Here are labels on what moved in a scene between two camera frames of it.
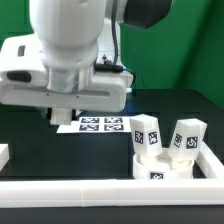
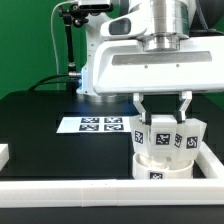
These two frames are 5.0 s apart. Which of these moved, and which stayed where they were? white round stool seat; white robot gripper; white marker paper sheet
Moved: white robot gripper
Stayed: white round stool seat; white marker paper sheet
